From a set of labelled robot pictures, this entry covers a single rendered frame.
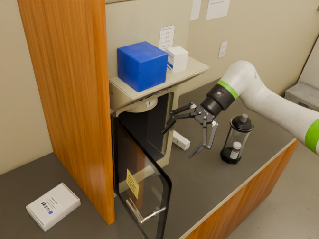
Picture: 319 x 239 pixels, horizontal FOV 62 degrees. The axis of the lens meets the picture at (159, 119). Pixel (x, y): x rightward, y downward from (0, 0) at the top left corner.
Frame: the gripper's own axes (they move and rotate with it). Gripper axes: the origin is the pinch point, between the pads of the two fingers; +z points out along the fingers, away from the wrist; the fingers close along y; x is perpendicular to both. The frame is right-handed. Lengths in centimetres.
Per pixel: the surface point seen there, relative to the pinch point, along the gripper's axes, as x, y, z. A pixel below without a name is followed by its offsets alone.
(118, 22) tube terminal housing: -39.5, -24.0, -12.8
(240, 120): 25.9, 8.4, -26.9
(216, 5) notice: 46, -50, -76
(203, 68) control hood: -15.9, -7.0, -23.6
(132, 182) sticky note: -12.9, 1.0, 18.8
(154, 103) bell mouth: -4.1, -16.1, -5.2
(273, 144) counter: 59, 27, -35
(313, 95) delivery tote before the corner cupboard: 237, 29, -150
